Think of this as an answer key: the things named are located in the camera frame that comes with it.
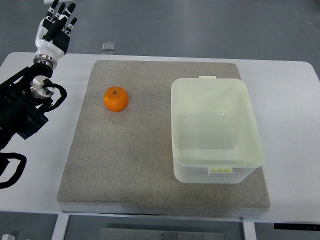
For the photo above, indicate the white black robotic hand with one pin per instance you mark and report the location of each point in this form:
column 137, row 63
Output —
column 53, row 35

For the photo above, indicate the orange fruit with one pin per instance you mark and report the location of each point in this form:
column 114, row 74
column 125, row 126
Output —
column 115, row 99

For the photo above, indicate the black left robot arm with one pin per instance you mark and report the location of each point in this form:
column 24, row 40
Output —
column 26, row 97

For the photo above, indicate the cream plastic box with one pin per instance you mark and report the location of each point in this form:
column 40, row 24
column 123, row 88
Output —
column 214, row 133

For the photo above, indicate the small clear plastic piece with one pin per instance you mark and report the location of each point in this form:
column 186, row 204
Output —
column 108, row 48

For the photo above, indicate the grey foam mat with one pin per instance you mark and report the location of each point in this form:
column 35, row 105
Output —
column 121, row 162

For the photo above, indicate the white table leg left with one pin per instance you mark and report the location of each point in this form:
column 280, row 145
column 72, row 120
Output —
column 60, row 226

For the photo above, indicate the white table leg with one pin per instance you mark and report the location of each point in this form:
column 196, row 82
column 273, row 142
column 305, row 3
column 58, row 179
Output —
column 60, row 226
column 249, row 230

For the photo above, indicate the small white block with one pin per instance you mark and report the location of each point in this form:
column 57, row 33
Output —
column 8, row 237

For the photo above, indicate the white table leg right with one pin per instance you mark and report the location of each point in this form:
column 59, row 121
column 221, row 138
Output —
column 249, row 230

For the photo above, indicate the black control panel strip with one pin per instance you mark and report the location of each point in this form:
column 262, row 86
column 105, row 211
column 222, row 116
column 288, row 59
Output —
column 297, row 226

